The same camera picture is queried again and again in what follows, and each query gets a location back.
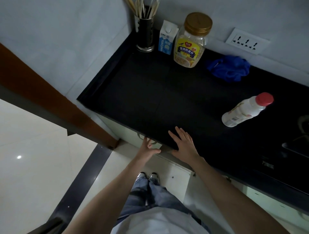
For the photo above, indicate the person's right hand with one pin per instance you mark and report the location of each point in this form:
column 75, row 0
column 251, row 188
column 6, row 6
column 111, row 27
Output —
column 187, row 149

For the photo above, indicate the person's left hand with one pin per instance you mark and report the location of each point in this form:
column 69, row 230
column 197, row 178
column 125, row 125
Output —
column 144, row 153

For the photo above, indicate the person's right middle finger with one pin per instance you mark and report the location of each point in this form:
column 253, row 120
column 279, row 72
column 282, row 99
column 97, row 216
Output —
column 180, row 133

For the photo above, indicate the person's left thumb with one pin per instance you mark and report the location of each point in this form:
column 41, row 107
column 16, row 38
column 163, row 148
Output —
column 155, row 151

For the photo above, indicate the person's right thumb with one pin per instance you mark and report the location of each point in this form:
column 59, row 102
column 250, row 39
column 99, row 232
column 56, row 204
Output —
column 174, row 151

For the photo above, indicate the person's right forearm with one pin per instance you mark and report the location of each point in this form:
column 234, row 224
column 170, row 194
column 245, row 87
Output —
column 231, row 197

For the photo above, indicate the person's left forearm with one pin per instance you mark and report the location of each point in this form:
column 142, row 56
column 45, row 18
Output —
column 108, row 192

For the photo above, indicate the person's right shoe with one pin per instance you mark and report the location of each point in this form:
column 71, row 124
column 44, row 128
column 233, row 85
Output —
column 154, row 177

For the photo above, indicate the person's shoe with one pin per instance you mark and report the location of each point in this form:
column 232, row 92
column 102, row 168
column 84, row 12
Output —
column 141, row 175
column 154, row 177

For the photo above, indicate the person's left shoe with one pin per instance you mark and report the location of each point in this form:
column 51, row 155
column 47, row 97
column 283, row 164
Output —
column 141, row 175

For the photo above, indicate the white cabinet door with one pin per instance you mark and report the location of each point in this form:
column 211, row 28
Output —
column 182, row 179

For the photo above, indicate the blue jeans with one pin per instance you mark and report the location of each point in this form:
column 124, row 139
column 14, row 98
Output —
column 149, row 200

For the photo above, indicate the white bottle with red cap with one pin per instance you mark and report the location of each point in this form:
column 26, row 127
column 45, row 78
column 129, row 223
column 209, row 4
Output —
column 243, row 111

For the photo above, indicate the white shirt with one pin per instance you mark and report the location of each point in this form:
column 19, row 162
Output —
column 157, row 223

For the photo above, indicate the blue cloth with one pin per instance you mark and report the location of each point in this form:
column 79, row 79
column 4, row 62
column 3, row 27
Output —
column 229, row 68

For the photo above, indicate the oat jar with gold lid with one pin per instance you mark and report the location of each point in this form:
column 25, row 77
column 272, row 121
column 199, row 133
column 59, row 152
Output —
column 192, row 43

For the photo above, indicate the white and blue milk carton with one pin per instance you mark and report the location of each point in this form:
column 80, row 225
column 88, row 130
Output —
column 167, row 39

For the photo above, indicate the metal utensil holder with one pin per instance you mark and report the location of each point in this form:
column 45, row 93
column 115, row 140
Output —
column 144, row 33

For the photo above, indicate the black gas stove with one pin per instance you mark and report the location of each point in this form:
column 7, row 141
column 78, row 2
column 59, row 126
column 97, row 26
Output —
column 287, row 159

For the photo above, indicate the bundle of wooden chopsticks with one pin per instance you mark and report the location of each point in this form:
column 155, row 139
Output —
column 142, row 8

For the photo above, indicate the white wall socket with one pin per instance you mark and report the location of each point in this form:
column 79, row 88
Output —
column 247, row 41

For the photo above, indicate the brown wooden door frame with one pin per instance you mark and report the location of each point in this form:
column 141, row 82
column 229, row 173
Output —
column 48, row 96

